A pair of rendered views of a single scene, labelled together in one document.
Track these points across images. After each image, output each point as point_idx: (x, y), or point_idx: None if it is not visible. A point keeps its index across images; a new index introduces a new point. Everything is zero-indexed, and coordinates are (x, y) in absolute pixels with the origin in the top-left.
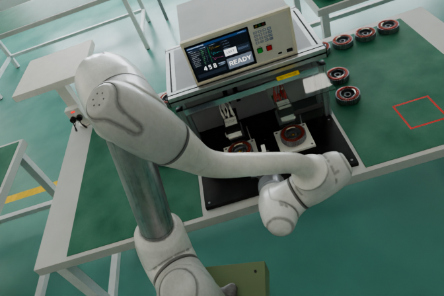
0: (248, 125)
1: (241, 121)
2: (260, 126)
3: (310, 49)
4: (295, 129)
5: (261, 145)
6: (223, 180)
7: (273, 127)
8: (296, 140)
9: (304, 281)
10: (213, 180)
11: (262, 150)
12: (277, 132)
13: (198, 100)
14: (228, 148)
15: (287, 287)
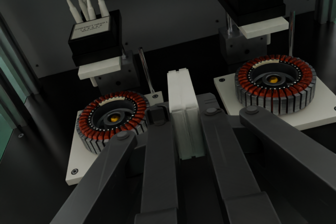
0: (153, 64)
1: (138, 57)
2: (181, 67)
3: None
4: (277, 69)
5: (174, 71)
6: (43, 211)
7: (212, 68)
8: (290, 94)
9: None
10: (13, 207)
11: (174, 92)
12: (225, 78)
13: None
14: (82, 111)
15: None
